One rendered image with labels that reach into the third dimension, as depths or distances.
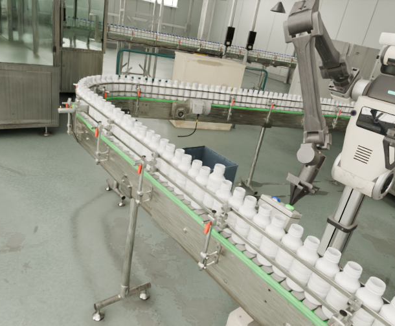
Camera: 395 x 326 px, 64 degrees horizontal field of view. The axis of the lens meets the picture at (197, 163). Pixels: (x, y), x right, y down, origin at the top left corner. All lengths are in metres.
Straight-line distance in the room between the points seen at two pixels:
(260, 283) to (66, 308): 1.40
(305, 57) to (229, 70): 4.53
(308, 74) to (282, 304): 0.71
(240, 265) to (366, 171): 0.67
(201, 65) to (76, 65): 2.37
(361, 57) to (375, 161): 6.60
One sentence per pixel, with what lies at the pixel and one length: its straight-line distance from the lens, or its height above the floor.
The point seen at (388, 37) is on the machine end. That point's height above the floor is 1.95.
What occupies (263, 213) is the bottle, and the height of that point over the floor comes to 1.15.
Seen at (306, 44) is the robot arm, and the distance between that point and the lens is 1.10.
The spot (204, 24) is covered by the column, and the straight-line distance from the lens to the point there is 11.99.
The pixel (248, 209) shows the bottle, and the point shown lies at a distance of 1.04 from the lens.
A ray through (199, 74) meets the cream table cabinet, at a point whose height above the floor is 0.93.
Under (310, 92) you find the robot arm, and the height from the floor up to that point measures 1.51.
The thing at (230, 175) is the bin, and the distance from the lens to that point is 1.85.
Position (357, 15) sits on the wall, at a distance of 14.45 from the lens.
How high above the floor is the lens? 1.64
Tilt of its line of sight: 23 degrees down
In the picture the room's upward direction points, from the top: 11 degrees clockwise
